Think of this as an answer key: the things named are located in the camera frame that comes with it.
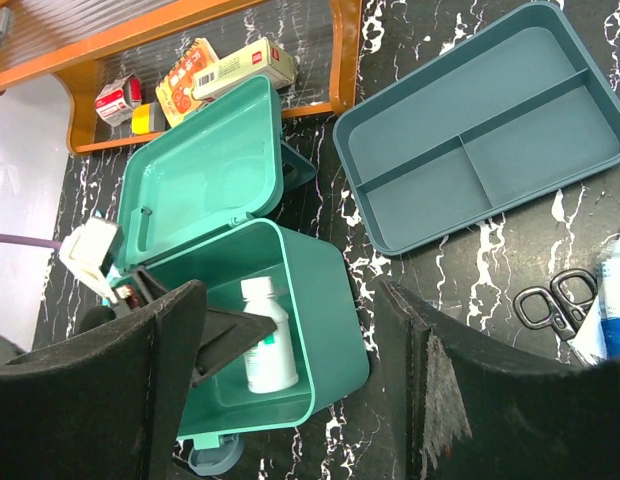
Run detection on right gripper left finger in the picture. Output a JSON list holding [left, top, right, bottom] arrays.
[[0, 280, 207, 479]]

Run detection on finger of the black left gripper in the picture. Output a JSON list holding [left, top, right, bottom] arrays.
[[189, 279, 275, 388]]

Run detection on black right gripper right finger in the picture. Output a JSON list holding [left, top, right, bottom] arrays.
[[374, 280, 620, 479]]

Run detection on white bottle green label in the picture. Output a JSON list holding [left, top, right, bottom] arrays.
[[241, 276, 299, 394]]

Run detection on teal medicine kit box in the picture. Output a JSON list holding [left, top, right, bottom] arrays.
[[116, 75, 369, 449]]

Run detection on orange medicine box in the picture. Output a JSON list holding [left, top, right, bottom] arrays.
[[155, 38, 219, 127]]

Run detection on red-white medicine box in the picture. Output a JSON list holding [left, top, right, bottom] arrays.
[[94, 74, 142, 127]]

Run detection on white-green medicine box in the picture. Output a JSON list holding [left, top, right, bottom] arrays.
[[191, 38, 296, 103]]

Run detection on black scissors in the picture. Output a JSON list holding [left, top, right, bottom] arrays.
[[513, 268, 598, 342]]

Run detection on white-blue ointment tube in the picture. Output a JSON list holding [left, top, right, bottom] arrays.
[[570, 232, 620, 366]]

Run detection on yellow small box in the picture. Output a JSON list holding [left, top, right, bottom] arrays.
[[131, 102, 167, 135]]

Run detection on blue-grey divided tray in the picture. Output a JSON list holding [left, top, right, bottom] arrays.
[[333, 1, 620, 256]]

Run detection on wooden orange shelf rack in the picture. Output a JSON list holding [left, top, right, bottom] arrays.
[[0, 1, 363, 154]]

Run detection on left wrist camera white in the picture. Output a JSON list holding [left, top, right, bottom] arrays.
[[59, 217, 124, 303]]

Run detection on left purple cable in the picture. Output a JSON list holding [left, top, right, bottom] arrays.
[[0, 231, 64, 250]]

